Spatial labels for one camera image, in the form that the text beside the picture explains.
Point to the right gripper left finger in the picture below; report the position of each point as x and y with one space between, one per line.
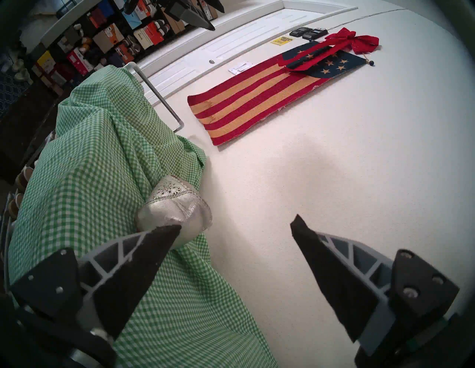
111 282

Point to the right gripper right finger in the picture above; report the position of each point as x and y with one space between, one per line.
352 289

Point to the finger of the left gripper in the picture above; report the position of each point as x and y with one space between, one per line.
217 5
189 13

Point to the silver perforated shoe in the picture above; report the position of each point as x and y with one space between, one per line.
174 207

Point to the tan cork wedge shoe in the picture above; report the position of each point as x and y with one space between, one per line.
24 178
15 206

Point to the white panel door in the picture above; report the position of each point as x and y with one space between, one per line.
222 44

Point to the orange shoebox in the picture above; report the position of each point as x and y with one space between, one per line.
153 33

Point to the yellow warning sticker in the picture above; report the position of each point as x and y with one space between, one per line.
282 40

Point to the tan shoebox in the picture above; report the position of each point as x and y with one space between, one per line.
108 37

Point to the striped fabric flag hanging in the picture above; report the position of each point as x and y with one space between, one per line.
252 100

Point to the green gingham cloth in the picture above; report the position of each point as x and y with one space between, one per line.
92 178

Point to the red shoebox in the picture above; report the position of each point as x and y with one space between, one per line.
79 61

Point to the red glitter ribbon bow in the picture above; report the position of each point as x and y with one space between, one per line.
347 39

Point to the yellow shoebox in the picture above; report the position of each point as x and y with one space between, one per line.
46 61

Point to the blue patterned rug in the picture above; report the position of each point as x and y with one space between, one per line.
9 92

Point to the white light switch plate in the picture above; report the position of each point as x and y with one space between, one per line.
241 68

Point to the black wall control button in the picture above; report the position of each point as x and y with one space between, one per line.
298 31

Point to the black wall control with display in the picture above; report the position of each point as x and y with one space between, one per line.
317 34

